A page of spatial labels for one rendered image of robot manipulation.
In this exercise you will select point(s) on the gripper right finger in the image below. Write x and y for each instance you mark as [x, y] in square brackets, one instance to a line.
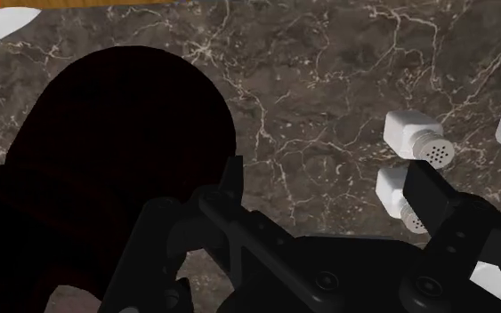
[449, 225]

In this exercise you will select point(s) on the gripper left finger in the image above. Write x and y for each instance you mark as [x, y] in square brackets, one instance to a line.
[250, 225]

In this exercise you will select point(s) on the white square shaker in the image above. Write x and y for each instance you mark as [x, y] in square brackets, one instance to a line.
[406, 132]
[389, 188]

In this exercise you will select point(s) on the white flat object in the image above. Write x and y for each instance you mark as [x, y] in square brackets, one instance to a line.
[499, 288]

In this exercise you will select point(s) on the black rounded pot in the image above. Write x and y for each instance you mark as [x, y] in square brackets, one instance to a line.
[102, 130]

